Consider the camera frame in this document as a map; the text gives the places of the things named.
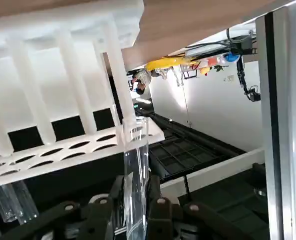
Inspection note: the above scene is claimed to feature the white frame beam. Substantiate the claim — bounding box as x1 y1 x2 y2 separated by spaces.
159 146 266 192

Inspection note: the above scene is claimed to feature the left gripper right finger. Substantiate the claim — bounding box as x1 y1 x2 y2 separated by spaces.
147 174 253 240

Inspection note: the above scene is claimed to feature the silver metal frame post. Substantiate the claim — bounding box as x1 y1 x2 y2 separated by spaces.
255 0 296 240

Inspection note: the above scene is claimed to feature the white test tube rack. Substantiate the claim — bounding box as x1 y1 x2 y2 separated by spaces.
0 0 166 190

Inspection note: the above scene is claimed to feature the black desk device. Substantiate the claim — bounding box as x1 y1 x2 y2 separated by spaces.
239 36 254 54

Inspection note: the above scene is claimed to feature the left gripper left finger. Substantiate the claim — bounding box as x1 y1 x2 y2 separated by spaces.
30 174 126 240

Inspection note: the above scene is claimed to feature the clear glass test tube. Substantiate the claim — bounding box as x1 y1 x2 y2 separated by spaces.
122 117 149 240
11 179 40 222
0 183 22 224

